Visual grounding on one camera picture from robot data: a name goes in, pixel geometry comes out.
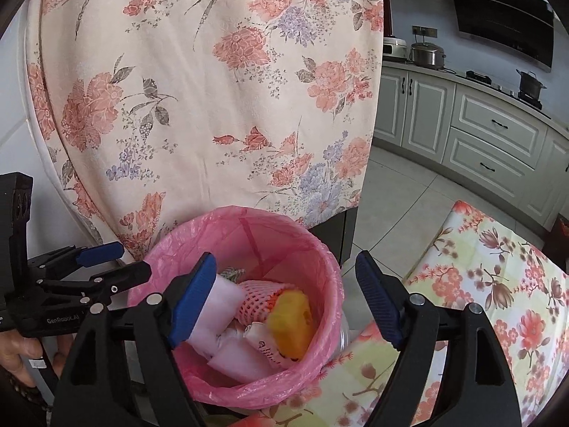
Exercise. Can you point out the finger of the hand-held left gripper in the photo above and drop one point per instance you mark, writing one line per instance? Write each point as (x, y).
(129, 275)
(100, 253)

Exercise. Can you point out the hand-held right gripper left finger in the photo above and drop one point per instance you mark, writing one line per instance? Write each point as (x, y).
(195, 298)

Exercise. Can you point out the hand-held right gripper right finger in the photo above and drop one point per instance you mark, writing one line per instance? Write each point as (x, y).
(378, 298)

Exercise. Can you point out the thick white foam wrap block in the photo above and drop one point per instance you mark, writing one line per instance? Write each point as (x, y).
(213, 316)

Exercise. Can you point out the orange-filled pink foam net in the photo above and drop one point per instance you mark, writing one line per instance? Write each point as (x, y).
(258, 302)

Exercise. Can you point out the white foam wrap sheet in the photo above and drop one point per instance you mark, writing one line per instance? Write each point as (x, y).
(240, 364)

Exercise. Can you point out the crushed paper cup green print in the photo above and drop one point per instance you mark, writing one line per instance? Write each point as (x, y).
(264, 342)

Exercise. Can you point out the pink bagged trash bin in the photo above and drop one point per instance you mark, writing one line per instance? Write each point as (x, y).
(311, 249)

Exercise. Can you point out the whole yellow sponge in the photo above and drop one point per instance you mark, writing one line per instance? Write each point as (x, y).
(291, 324)

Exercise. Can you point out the person's left hand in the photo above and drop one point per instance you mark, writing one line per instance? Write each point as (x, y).
(15, 356)

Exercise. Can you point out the floral tablecloth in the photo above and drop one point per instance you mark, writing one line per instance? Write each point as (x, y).
(489, 275)

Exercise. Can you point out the floral hanging cloth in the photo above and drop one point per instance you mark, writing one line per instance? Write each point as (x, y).
(200, 98)

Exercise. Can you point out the white lower kitchen cabinets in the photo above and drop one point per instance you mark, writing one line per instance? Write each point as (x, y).
(489, 138)

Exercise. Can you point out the black gas stove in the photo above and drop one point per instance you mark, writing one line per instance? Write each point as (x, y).
(484, 80)

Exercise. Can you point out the steel pressure cooker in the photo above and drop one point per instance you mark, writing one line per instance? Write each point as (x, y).
(426, 55)

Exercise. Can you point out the white rice cooker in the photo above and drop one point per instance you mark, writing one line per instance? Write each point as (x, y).
(394, 48)

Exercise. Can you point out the black cooking pot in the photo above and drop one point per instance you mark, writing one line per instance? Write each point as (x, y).
(531, 85)

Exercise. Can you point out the wooden glass door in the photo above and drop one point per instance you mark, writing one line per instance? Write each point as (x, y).
(386, 13)

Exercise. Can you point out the black range hood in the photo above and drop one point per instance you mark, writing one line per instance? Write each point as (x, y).
(502, 18)

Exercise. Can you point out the double wall socket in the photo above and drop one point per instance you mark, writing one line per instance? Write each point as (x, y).
(424, 31)

